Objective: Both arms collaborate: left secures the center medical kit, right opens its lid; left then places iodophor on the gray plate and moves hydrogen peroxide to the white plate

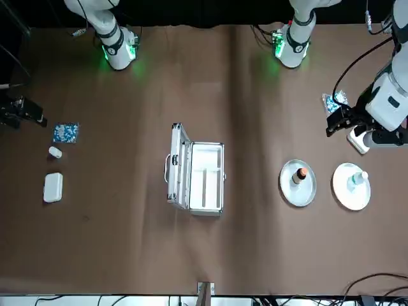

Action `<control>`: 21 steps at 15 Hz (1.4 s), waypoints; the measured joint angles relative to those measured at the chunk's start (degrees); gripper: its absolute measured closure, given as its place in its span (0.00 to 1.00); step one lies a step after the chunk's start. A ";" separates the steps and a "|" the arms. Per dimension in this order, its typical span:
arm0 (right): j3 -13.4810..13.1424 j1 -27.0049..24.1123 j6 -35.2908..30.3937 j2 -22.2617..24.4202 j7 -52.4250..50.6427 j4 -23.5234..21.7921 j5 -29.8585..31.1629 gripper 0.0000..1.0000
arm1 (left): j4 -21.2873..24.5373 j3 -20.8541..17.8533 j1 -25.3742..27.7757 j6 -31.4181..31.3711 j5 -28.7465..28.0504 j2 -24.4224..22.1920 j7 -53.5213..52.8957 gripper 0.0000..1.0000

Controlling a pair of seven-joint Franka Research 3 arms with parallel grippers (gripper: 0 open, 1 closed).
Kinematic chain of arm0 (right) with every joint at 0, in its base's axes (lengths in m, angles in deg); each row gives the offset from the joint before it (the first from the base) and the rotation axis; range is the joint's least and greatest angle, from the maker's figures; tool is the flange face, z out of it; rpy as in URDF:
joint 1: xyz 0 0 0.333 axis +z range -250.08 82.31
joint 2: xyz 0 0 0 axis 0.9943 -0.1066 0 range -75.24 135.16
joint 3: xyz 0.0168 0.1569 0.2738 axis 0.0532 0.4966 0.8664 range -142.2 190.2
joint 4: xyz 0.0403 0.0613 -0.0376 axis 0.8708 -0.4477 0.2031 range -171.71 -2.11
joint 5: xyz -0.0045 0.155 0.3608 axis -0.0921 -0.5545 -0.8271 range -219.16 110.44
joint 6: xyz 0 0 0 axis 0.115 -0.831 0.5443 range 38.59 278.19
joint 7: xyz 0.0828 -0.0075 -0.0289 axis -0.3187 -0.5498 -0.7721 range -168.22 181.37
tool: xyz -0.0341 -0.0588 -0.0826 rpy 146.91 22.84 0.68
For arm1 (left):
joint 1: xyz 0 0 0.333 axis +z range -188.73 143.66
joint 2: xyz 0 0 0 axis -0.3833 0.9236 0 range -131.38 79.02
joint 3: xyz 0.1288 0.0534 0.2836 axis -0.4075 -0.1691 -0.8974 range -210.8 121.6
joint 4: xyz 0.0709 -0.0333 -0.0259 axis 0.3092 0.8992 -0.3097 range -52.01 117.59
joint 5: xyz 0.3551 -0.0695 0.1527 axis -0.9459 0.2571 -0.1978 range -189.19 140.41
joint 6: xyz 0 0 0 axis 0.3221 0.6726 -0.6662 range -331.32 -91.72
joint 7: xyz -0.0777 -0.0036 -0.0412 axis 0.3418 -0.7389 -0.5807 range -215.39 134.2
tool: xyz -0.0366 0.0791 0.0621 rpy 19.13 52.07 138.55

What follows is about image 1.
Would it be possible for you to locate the brown iodophor bottle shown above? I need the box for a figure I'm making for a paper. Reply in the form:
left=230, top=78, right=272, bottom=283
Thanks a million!
left=293, top=167, right=309, bottom=185

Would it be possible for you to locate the black desk cable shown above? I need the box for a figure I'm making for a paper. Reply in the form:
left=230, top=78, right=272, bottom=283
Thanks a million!
left=343, top=273, right=408, bottom=306

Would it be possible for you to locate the round white plate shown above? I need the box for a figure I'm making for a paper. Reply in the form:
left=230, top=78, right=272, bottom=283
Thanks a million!
left=332, top=162, right=372, bottom=211

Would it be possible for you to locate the black arm base cable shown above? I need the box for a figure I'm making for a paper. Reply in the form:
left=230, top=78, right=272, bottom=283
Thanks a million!
left=251, top=24, right=275, bottom=45

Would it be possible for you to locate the aluminium camera post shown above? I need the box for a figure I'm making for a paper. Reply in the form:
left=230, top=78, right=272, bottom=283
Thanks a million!
left=196, top=281, right=215, bottom=306

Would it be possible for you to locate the white plastic box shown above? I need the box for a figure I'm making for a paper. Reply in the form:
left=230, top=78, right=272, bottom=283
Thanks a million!
left=43, top=171, right=64, bottom=204
left=346, top=126, right=371, bottom=156

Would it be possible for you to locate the blue white pill bag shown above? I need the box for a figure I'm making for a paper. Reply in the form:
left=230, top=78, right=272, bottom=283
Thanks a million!
left=321, top=91, right=350, bottom=114
left=52, top=122, right=80, bottom=144

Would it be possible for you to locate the clear hydrogen peroxide bottle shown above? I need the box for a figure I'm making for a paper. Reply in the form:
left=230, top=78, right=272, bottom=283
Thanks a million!
left=346, top=171, right=369, bottom=193

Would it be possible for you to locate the silver aluminium medical kit case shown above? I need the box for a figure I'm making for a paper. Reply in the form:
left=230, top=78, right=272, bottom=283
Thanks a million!
left=164, top=122, right=226, bottom=217

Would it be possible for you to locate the round gray plate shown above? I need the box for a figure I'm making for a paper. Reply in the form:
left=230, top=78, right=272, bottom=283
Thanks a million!
left=279, top=159, right=317, bottom=208

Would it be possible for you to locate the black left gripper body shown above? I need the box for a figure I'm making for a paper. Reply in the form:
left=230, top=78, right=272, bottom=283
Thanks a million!
left=340, top=85, right=377, bottom=128

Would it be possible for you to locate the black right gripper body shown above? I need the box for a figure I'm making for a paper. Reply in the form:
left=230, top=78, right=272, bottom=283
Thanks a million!
left=0, top=100, right=28, bottom=124

